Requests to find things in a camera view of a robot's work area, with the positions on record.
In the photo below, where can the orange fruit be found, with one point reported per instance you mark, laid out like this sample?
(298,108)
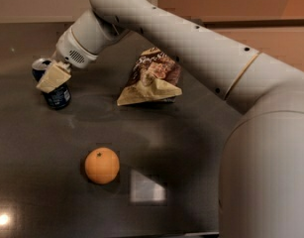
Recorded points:
(102,165)

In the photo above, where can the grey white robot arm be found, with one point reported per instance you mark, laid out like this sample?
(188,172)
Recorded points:
(261,180)

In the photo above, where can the brown and cream chip bag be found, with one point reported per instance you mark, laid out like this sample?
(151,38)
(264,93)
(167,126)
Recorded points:
(154,78)

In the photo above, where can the blue pepsi can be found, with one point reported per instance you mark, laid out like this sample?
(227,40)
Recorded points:
(59,97)

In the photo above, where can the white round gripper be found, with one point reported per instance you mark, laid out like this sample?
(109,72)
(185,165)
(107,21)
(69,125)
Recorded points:
(71,52)

